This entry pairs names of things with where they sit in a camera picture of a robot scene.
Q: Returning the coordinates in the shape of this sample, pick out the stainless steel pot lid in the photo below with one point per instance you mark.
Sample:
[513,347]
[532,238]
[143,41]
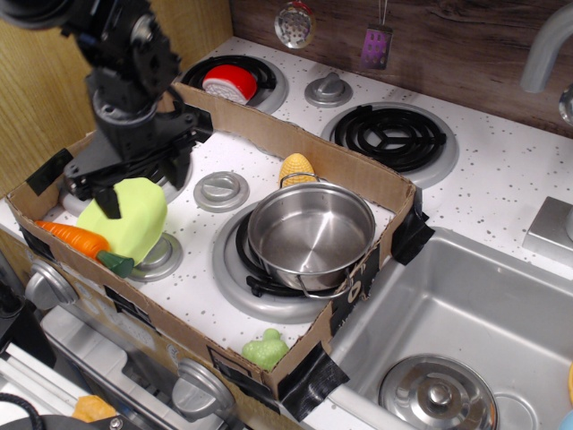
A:
[434,392]

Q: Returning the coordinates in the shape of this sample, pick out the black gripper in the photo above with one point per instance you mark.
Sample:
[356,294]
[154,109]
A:
[142,138]

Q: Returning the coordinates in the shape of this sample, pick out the grey stove knob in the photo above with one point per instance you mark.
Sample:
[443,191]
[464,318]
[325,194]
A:
[329,91]
[161,261]
[221,191]

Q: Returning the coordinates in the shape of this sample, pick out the green toy vegetable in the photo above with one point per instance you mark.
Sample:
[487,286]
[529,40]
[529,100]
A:
[266,352]

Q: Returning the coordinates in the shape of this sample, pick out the orange sponge piece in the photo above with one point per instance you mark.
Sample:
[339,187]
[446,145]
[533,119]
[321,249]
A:
[91,408]

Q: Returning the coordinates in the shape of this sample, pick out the grey stove knob centre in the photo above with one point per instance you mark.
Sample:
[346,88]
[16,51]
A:
[221,191]

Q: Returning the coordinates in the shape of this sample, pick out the hanging metal strainer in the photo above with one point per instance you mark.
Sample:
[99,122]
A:
[295,24]

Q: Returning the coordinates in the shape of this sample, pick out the front right black burner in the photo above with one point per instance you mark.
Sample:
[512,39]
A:
[245,285]

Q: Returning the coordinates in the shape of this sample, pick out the grey toy sink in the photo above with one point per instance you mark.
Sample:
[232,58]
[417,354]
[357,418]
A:
[509,321]

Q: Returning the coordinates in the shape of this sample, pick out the grey stove knob back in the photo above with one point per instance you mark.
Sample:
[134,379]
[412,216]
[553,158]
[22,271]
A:
[329,91]

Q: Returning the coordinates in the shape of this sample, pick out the back right black burner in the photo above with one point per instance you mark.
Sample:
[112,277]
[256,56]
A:
[410,140]

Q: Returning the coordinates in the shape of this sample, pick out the grey toy faucet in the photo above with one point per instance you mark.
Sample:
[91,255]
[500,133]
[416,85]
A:
[545,49]

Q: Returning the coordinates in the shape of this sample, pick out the grey oven knob left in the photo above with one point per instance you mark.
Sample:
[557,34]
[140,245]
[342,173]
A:
[47,288]

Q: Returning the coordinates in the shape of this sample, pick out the yellow toy corn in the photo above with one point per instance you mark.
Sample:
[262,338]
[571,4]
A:
[296,169]

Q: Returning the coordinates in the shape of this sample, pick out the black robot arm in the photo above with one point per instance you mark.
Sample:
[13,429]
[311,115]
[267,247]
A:
[132,63]

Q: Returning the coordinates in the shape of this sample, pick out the red toy cheese wedge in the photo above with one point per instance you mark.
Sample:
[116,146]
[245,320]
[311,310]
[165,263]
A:
[230,82]

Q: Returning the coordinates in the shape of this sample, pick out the grey oven knob right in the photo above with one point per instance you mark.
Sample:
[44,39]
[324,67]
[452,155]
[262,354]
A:
[198,393]

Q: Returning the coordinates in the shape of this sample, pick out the light green plastic plate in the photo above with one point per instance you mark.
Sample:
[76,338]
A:
[143,208]

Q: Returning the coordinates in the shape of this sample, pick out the orange toy carrot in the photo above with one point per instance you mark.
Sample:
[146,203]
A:
[90,244]

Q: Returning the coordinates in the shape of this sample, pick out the hanging slotted spatula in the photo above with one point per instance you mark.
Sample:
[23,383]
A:
[377,42]

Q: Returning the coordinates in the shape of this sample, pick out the cardboard fence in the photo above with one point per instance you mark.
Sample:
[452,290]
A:
[191,318]

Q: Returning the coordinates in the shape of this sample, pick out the front left black burner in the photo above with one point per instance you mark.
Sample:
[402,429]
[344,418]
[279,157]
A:
[75,206]

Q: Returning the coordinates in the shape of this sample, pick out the grey oven knob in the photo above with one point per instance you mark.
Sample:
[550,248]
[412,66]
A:
[198,393]
[47,288]

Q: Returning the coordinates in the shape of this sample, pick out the grey stove knob front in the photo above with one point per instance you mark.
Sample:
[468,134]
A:
[161,261]

